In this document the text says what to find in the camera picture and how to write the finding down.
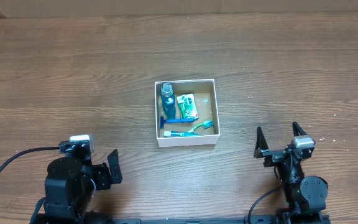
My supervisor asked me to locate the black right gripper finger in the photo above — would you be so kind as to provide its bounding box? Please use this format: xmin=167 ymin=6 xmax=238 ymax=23
xmin=292 ymin=121 xmax=307 ymax=137
xmin=254 ymin=126 xmax=269 ymax=157

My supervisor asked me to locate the green toothbrush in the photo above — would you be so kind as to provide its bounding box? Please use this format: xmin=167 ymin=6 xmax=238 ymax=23
xmin=188 ymin=119 xmax=213 ymax=133

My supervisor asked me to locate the teal toothpaste tube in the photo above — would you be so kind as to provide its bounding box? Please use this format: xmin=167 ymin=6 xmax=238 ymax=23
xmin=163 ymin=131 xmax=200 ymax=138

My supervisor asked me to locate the blue pen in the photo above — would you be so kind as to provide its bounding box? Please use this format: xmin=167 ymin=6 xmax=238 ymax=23
xmin=160 ymin=116 xmax=195 ymax=129

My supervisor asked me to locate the green floss pack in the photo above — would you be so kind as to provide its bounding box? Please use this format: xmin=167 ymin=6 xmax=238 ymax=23
xmin=177 ymin=93 xmax=199 ymax=119

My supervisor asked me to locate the blue mouthwash bottle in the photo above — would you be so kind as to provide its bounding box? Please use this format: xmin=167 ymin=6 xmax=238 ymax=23
xmin=160 ymin=83 xmax=176 ymax=119

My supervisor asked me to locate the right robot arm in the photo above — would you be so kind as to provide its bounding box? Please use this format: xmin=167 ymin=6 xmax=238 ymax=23
xmin=246 ymin=121 xmax=331 ymax=223

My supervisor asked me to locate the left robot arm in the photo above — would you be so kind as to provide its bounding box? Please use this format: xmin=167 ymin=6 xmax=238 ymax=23
xmin=30 ymin=149 xmax=122 ymax=224

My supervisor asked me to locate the white cardboard box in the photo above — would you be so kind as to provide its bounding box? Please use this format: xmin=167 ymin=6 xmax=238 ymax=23
xmin=155 ymin=79 xmax=220 ymax=147

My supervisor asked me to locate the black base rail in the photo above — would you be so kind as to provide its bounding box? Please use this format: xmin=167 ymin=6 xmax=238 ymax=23
xmin=85 ymin=213 xmax=332 ymax=224

